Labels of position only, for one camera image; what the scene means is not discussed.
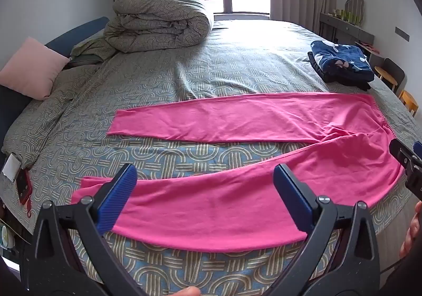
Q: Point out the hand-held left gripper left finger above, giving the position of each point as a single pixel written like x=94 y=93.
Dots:
x=115 y=198

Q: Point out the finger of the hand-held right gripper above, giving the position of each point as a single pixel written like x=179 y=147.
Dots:
x=399 y=152

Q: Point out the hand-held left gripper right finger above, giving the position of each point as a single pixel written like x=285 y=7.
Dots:
x=293 y=198

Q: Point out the pink pants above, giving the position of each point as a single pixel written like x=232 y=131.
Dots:
x=230 y=118

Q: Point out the person's right hand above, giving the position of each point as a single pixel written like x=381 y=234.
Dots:
x=412 y=233

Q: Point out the person's left hand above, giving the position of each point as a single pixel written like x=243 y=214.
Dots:
x=188 y=291

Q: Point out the yellow wooden stool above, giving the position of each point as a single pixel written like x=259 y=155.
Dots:
x=408 y=101

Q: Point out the dark backed wooden chair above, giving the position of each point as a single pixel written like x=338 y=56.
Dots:
x=394 y=73

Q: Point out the red phone case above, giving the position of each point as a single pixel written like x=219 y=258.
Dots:
x=23 y=187

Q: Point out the white card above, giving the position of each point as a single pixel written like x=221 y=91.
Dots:
x=10 y=168

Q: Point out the navy star print blanket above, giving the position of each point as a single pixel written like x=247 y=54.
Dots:
x=343 y=58

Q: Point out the pink items on desk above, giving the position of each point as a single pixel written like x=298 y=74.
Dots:
x=367 y=47

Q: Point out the dark nightstand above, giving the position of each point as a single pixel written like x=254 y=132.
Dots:
x=10 y=256

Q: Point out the grey side shelf with items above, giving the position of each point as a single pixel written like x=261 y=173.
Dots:
x=349 y=30

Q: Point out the dark grey pillow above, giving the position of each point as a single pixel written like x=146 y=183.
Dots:
x=84 y=60

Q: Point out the green bottles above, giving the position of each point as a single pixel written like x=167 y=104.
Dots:
x=347 y=15

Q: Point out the bed with patterned sheet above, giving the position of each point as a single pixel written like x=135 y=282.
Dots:
x=230 y=62

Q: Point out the standing mirror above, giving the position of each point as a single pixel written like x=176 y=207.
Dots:
x=355 y=5

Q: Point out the patterned pillow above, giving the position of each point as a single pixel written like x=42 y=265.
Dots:
x=89 y=47

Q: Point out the pink pillow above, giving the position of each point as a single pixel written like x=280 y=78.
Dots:
x=31 y=68

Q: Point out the folded patterned duvet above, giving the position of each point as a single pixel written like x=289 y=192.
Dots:
x=158 y=19

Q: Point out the grey wall switch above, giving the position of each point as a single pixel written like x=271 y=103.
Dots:
x=402 y=34

